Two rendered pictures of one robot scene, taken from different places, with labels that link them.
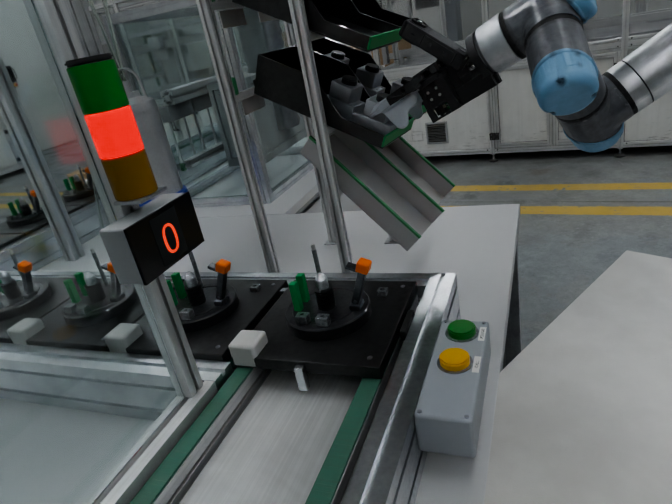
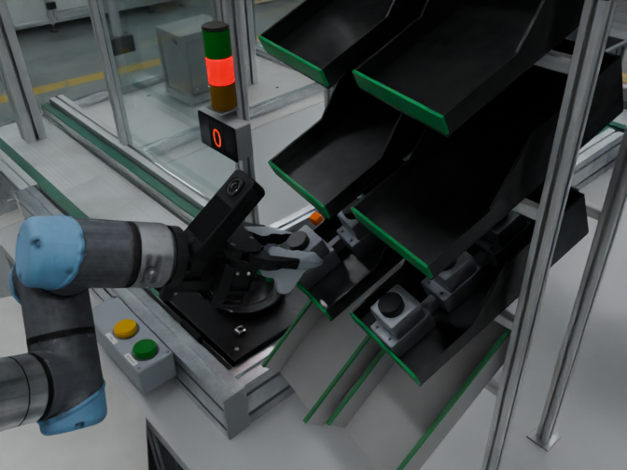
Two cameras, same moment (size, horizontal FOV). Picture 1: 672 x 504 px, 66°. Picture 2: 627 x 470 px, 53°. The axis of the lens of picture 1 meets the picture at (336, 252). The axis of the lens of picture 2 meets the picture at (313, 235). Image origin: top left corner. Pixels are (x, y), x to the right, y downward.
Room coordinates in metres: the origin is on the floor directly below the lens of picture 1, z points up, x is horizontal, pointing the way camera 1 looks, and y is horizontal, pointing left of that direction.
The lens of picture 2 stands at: (1.22, -0.74, 1.75)
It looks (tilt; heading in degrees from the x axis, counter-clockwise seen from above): 36 degrees down; 114
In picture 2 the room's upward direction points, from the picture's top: 2 degrees counter-clockwise
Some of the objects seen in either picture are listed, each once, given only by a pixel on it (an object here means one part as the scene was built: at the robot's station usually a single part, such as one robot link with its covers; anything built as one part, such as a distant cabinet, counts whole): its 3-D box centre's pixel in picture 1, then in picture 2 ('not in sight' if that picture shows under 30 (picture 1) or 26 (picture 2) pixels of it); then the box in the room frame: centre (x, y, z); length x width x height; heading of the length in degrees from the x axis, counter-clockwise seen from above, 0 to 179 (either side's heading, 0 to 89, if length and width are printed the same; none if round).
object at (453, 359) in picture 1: (454, 361); (125, 329); (0.56, -0.13, 0.96); 0.04 x 0.04 x 0.02
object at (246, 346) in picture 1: (249, 348); not in sight; (0.68, 0.16, 0.97); 0.05 x 0.05 x 0.04; 65
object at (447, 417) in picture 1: (456, 380); (129, 341); (0.56, -0.13, 0.93); 0.21 x 0.07 x 0.06; 155
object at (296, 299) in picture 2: (330, 320); (248, 298); (0.73, 0.03, 0.96); 0.24 x 0.24 x 0.02; 65
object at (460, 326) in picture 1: (461, 331); (145, 350); (0.62, -0.16, 0.96); 0.04 x 0.04 x 0.02
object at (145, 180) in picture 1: (130, 174); (223, 93); (0.61, 0.22, 1.28); 0.05 x 0.05 x 0.05
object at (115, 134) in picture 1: (115, 132); (220, 68); (0.61, 0.22, 1.33); 0.05 x 0.05 x 0.05
